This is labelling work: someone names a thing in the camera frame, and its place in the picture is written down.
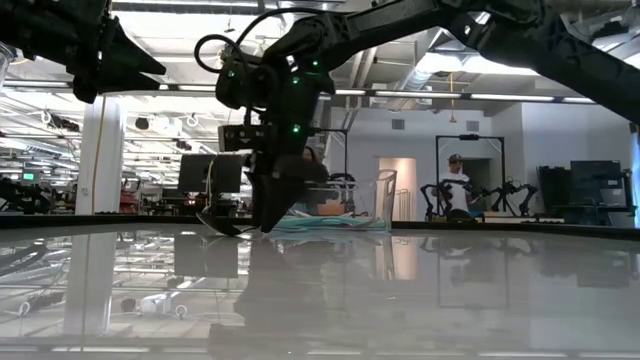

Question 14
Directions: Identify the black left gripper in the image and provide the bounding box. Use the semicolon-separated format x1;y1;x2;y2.
47;0;168;105

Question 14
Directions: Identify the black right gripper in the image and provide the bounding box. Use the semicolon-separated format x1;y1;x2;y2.
214;49;337;235

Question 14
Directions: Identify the black spoon blue handle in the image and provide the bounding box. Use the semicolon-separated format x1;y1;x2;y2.
195;211;254;238

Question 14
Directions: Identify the black monitor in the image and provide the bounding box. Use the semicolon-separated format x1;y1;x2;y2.
177;153;246;196

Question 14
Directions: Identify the white pillar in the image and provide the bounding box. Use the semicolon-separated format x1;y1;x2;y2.
74;94;126;216

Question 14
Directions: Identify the clear plastic bin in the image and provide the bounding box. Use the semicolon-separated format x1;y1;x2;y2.
272;168;399;234

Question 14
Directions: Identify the black equipment rack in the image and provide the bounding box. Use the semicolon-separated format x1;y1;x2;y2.
536;159;637;224

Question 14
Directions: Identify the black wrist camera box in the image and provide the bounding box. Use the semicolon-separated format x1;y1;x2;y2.
218;124;275;153

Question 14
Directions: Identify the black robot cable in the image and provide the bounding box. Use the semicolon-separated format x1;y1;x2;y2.
193;6;329;114

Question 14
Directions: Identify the black metal table frame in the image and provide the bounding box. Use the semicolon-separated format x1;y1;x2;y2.
0;213;640;242

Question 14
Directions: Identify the frame light bar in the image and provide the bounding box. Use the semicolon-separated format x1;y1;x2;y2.
0;79;599;107

